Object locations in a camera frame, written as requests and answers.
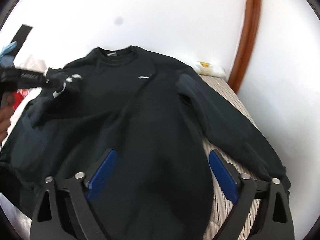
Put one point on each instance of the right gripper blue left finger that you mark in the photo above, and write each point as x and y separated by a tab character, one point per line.
64	209

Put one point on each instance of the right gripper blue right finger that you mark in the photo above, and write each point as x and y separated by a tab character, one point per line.
273	219

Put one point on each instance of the black sweatshirt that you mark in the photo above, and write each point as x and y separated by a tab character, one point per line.
155	112

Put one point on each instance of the left hand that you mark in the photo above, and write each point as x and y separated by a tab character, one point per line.
6	114

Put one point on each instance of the striped quilted mattress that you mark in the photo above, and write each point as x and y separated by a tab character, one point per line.
221	206

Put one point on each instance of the brown wooden door frame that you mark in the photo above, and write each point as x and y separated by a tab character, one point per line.
246	43

